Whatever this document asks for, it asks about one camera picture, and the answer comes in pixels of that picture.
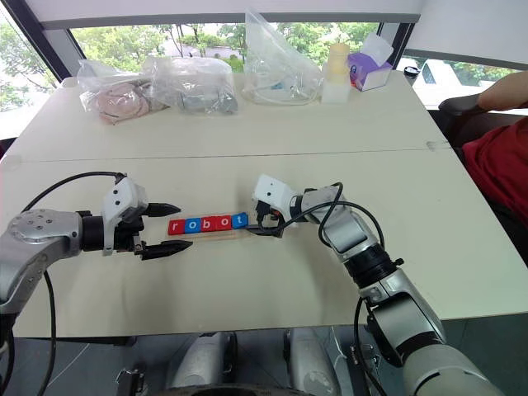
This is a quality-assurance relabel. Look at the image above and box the person in red shirt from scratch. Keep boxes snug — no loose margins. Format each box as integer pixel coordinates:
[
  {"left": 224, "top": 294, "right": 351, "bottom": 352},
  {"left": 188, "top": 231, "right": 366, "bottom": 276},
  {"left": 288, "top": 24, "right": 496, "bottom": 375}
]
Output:
[{"left": 461, "top": 116, "right": 528, "bottom": 229}]

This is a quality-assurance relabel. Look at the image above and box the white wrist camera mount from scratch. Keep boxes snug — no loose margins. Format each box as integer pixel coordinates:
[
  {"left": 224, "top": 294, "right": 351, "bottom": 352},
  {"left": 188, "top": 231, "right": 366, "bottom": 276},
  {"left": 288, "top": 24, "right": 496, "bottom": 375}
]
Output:
[
  {"left": 252, "top": 173, "right": 299, "bottom": 219},
  {"left": 100, "top": 177, "right": 150, "bottom": 257}
]

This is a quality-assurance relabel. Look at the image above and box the purple tissue box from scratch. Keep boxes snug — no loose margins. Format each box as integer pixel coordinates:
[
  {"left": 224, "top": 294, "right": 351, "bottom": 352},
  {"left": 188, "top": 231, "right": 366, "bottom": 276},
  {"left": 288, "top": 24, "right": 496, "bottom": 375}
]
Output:
[{"left": 346, "top": 32, "right": 395, "bottom": 93}]

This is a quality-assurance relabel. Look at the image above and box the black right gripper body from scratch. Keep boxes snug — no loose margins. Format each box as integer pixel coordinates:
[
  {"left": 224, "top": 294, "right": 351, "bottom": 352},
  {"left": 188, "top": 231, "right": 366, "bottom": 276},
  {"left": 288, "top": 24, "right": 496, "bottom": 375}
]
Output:
[{"left": 253, "top": 200, "right": 287, "bottom": 237}]

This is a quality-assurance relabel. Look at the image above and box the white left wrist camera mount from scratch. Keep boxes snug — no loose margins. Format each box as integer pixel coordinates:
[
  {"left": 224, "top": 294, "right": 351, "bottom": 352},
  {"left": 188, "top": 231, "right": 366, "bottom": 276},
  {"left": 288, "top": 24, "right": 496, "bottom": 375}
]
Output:
[{"left": 100, "top": 177, "right": 150, "bottom": 257}]

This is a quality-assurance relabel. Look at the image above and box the black chair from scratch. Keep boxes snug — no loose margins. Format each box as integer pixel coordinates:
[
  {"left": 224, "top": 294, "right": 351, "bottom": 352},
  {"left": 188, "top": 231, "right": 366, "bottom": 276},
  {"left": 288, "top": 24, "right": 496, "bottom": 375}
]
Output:
[{"left": 437, "top": 94, "right": 528, "bottom": 152}]

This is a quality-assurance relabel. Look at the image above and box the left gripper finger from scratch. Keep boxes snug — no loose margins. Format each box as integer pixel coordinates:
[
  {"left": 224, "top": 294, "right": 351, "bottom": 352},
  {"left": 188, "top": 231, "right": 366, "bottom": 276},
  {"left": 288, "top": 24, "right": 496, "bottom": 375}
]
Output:
[
  {"left": 146, "top": 201, "right": 182, "bottom": 219},
  {"left": 139, "top": 240, "right": 195, "bottom": 262}
]

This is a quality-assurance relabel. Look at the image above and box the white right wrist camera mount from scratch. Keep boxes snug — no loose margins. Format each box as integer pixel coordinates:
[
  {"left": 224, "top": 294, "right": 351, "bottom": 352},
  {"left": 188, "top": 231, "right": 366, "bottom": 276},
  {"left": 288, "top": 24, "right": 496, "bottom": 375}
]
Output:
[{"left": 252, "top": 173, "right": 299, "bottom": 219}]

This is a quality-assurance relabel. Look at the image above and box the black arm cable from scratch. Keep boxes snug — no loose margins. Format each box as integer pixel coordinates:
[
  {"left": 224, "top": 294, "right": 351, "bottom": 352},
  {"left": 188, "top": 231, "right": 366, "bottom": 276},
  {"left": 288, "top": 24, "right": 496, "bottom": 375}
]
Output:
[
  {"left": 257, "top": 181, "right": 389, "bottom": 396},
  {"left": 0, "top": 171, "right": 127, "bottom": 396}
]

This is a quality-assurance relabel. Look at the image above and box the cream plastic bottle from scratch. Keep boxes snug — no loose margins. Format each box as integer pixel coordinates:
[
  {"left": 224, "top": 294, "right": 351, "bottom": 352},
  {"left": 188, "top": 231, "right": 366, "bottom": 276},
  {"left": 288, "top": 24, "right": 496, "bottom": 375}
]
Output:
[{"left": 321, "top": 42, "right": 352, "bottom": 105}]

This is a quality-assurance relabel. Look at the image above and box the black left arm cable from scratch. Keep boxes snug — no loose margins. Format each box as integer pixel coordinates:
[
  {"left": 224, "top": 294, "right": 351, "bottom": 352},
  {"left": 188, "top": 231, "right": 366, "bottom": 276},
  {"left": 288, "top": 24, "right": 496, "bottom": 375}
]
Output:
[{"left": 0, "top": 171, "right": 127, "bottom": 396}]

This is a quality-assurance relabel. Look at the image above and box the wooden letter tray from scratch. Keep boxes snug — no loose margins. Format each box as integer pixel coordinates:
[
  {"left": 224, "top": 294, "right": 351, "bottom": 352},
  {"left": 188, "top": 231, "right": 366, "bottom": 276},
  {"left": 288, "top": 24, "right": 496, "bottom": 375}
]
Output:
[{"left": 166, "top": 228, "right": 253, "bottom": 242}]

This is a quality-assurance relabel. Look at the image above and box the plastic bag with pink items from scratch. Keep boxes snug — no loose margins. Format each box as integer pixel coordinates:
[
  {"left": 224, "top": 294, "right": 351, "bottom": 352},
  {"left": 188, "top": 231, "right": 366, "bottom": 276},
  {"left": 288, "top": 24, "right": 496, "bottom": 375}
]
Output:
[{"left": 77, "top": 58, "right": 172, "bottom": 126}]

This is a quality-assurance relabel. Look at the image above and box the black metal clip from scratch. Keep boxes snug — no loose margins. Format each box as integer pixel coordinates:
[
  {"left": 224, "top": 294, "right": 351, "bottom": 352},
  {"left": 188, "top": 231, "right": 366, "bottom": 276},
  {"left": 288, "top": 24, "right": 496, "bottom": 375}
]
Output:
[{"left": 115, "top": 368, "right": 149, "bottom": 396}]

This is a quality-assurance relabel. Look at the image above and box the plastic bag with grey items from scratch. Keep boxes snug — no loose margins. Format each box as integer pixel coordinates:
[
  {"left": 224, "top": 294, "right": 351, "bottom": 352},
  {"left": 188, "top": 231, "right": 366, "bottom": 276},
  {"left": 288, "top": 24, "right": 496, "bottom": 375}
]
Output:
[{"left": 142, "top": 54, "right": 240, "bottom": 117}]

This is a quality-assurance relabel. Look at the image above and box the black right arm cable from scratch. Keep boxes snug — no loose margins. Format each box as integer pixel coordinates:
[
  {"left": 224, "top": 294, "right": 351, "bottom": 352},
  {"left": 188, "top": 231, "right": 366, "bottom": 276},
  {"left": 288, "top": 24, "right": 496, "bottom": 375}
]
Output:
[{"left": 257, "top": 181, "right": 389, "bottom": 396}]

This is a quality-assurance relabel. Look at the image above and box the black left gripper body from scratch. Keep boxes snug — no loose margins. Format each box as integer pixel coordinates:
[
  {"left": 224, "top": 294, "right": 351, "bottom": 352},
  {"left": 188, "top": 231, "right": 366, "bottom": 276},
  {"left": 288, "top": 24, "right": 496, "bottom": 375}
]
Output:
[{"left": 111, "top": 213, "right": 146, "bottom": 261}]

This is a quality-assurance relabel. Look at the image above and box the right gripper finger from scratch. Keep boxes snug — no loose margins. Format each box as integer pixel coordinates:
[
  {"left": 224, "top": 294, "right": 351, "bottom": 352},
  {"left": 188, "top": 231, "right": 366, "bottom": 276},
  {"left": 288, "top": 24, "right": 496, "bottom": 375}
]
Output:
[{"left": 246, "top": 225, "right": 285, "bottom": 238}]

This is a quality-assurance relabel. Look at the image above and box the plastic bag with white tubing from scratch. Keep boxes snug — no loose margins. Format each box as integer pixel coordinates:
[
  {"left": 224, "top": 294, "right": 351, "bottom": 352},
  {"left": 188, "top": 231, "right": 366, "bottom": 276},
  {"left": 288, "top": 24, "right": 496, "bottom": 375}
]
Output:
[{"left": 240, "top": 9, "right": 325, "bottom": 106}]

